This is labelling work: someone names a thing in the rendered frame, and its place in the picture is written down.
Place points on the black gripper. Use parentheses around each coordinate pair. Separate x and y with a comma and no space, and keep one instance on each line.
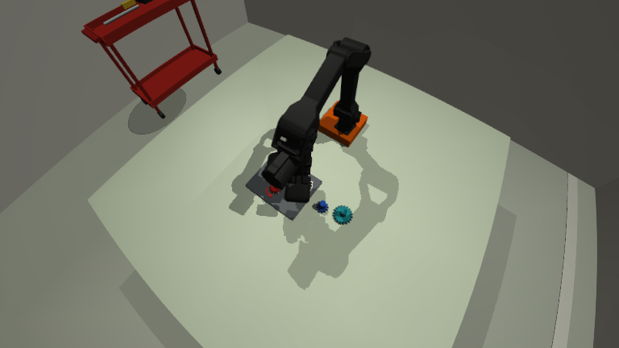
(298,187)

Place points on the blue gear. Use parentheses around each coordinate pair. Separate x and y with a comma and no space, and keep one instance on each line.
(322,206)

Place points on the teal gear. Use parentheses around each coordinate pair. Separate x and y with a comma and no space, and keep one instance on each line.
(342,215)

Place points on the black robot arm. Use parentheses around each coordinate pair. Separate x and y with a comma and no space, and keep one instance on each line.
(299,124)

